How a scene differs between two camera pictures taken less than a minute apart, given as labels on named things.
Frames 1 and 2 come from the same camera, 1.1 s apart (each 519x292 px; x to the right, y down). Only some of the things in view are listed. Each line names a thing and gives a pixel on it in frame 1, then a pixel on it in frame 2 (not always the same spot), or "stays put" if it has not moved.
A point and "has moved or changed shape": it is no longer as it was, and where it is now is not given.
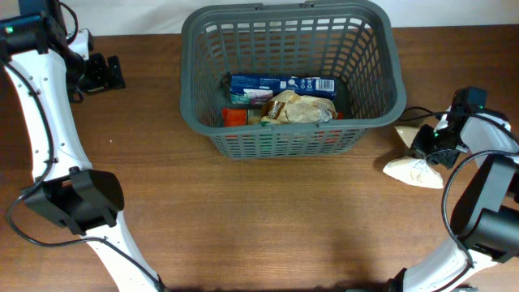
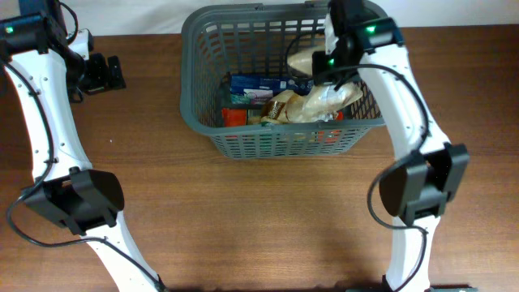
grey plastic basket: (358, 44) stays put
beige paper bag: (411, 170) has moved or changed shape
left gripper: (102, 80) stays put
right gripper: (419, 148) to (319, 66)
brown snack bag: (289, 107) stays put
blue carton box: (256, 89) stays put
